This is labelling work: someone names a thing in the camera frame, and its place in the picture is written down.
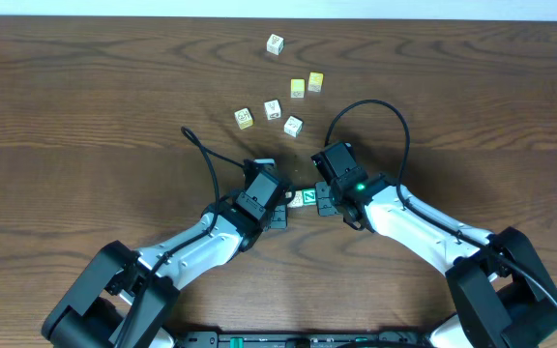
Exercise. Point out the wooden block letter W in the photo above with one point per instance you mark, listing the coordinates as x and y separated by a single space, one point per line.
272 109

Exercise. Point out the wooden block letter B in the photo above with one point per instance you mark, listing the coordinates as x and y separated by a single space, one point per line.
243 118

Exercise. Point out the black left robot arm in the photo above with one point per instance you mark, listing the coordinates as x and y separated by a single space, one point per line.
123 296

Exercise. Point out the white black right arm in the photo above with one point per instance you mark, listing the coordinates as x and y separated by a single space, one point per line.
503 295

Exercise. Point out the green letter N block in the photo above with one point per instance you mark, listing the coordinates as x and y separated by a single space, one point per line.
309 196

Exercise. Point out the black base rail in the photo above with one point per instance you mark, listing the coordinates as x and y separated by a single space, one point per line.
207 339

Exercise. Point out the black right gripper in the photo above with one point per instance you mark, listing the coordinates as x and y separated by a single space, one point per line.
323 206

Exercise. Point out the white wooden block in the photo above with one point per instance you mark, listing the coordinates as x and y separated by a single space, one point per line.
293 126

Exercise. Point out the blue sided wooden block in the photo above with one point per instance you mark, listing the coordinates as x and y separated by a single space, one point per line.
297 200

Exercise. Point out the yellow top wooden block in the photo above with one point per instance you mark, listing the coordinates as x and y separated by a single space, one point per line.
297 88

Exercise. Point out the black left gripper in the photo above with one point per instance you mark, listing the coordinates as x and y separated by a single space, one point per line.
278 216

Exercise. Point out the wooden block number 3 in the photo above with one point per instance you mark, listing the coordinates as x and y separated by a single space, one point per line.
275 44

